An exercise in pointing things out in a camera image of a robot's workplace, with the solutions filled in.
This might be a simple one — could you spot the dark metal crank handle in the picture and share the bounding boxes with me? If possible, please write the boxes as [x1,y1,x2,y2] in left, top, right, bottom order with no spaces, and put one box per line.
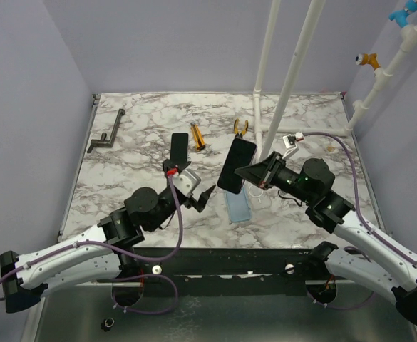
[86,108,125,153]

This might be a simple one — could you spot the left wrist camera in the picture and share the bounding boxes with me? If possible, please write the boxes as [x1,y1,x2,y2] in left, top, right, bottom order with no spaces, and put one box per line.
[165,168,201,198]

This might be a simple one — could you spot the black smartphone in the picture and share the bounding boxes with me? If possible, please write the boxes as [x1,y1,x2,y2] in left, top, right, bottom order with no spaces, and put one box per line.
[170,133,189,165]
[217,138,257,195]

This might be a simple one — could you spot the white PVC pipe frame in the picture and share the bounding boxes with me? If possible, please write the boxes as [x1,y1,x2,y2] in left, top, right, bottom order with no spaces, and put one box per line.
[253,1,417,160]

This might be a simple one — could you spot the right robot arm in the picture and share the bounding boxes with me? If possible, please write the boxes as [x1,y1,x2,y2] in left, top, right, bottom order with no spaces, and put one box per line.
[235,152,417,326]

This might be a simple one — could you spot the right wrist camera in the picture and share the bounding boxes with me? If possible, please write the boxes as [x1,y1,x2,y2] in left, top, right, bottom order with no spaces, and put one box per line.
[283,132,304,160]

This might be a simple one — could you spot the yellow handled pliers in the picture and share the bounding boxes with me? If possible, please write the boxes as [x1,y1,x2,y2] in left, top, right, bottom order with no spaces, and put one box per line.
[234,118,249,139]

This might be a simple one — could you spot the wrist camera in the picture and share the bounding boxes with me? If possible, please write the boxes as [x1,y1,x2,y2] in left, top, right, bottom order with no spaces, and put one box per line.
[165,168,201,198]
[283,132,304,160]

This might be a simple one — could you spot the blue cased phone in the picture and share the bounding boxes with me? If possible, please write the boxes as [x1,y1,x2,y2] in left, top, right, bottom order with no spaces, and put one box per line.
[225,188,252,223]

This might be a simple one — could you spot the yellow utility knife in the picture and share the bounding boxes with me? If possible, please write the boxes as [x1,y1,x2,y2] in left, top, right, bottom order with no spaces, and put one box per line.
[190,122,205,152]

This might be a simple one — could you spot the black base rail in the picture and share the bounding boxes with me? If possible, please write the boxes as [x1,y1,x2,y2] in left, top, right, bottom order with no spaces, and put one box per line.
[51,243,408,299]

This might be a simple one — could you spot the small black ring knob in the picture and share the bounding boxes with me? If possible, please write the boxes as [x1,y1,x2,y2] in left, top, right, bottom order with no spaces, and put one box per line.
[101,318,115,332]

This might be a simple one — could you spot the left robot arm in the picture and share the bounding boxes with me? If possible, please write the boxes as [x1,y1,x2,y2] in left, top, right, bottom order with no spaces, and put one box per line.
[0,160,215,314]

